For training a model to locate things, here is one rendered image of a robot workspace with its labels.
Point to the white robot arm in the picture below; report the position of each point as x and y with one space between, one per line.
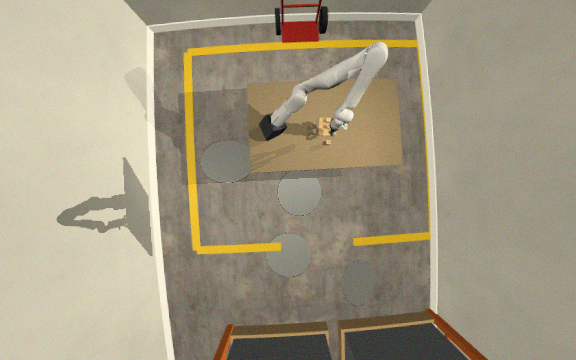
372 62

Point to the tan square mat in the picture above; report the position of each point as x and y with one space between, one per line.
322 127

